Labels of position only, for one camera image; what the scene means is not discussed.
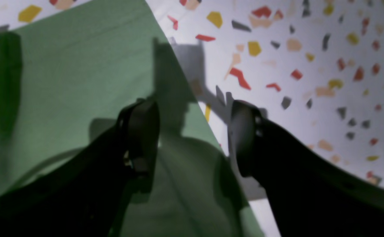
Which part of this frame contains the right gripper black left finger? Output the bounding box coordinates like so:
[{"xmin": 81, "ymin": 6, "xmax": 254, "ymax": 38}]
[{"xmin": 0, "ymin": 99, "xmax": 160, "ymax": 237}]

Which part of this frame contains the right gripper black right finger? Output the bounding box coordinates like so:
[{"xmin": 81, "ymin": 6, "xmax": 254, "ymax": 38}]
[{"xmin": 229, "ymin": 100, "xmax": 384, "ymax": 237}]

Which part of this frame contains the light green T-shirt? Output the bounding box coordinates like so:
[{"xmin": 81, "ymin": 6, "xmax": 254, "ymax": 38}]
[{"xmin": 0, "ymin": 0, "xmax": 264, "ymax": 237}]

